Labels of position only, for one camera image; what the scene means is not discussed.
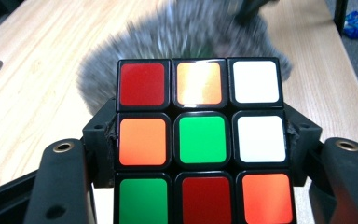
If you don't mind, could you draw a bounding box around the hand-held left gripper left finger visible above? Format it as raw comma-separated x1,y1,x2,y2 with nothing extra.
82,97,119,189

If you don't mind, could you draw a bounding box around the black metal post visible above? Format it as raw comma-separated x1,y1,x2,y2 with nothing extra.
333,0,351,35

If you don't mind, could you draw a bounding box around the grey fuzzy cloth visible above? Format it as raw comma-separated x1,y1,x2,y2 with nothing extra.
76,0,293,117

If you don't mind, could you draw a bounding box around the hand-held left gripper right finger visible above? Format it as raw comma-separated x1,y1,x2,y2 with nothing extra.
283,102,323,188

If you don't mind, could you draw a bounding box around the colourful puzzle cube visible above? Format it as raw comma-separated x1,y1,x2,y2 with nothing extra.
113,56,298,224

